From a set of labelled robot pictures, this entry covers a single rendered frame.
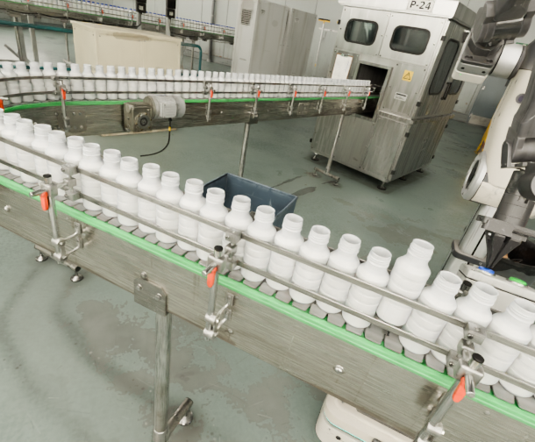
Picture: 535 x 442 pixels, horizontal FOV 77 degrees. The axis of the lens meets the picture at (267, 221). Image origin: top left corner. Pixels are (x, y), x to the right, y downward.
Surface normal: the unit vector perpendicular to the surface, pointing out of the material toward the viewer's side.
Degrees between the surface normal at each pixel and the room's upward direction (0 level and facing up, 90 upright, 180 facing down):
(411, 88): 90
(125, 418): 0
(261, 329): 90
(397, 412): 90
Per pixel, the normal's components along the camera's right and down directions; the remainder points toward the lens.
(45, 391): 0.17, -0.86
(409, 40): -0.67, 0.26
